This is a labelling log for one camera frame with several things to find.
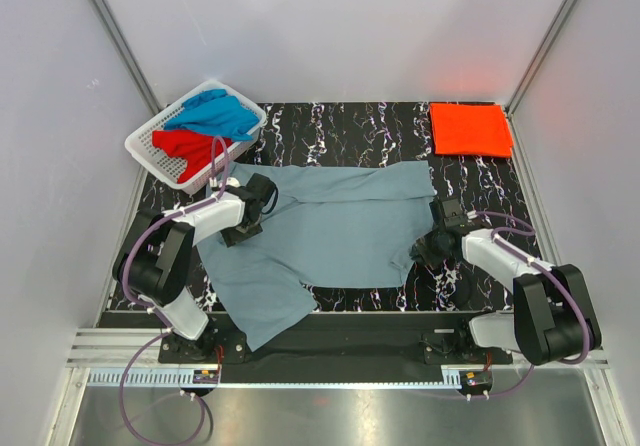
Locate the grey blue t shirt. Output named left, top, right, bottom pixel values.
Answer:
left=197, top=161, right=435, bottom=351

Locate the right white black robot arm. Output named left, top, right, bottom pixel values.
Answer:
left=411, top=197, right=602, bottom=366

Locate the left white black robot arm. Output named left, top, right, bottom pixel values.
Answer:
left=112, top=173, right=278, bottom=362

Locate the red t shirt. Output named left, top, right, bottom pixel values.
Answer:
left=151, top=129, right=233, bottom=184

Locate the black marble pattern mat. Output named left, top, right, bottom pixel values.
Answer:
left=102, top=100, right=544, bottom=313

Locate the white plastic laundry basket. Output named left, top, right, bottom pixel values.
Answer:
left=124, top=79, right=267, bottom=195

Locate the folded orange t shirt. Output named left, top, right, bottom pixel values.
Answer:
left=429, top=103, right=513, bottom=158

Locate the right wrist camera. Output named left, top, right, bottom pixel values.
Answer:
left=430, top=196, right=468, bottom=228

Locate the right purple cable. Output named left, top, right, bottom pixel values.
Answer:
left=469, top=209, right=591, bottom=397

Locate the purple cable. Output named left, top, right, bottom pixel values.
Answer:
left=118, top=134, right=232, bottom=442
left=469, top=209, right=591, bottom=397

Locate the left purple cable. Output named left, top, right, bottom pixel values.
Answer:
left=118, top=134, right=232, bottom=442

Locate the aluminium frame rail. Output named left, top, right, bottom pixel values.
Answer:
left=64, top=328, right=611, bottom=392

